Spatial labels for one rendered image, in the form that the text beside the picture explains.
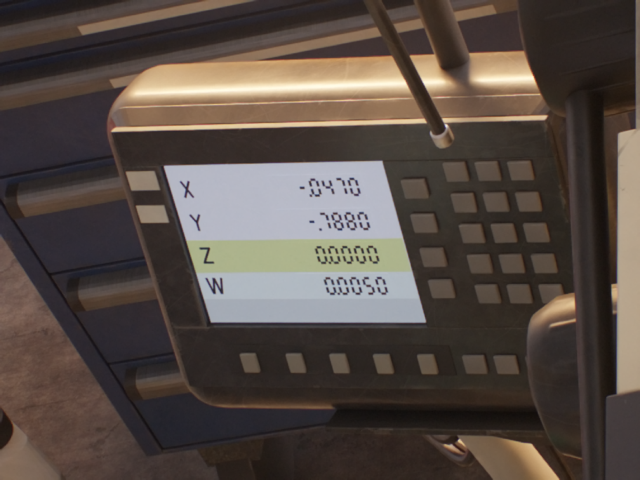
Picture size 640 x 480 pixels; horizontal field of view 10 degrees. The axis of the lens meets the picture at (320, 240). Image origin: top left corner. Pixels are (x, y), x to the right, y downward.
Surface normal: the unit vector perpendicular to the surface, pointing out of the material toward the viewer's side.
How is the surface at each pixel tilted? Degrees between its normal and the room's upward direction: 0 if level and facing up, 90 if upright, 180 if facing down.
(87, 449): 0
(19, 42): 90
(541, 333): 24
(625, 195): 0
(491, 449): 52
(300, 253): 70
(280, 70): 19
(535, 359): 32
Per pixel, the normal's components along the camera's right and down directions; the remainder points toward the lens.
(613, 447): -0.36, -0.65
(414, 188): -0.40, 0.50
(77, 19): -0.30, 0.26
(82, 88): -0.11, 0.75
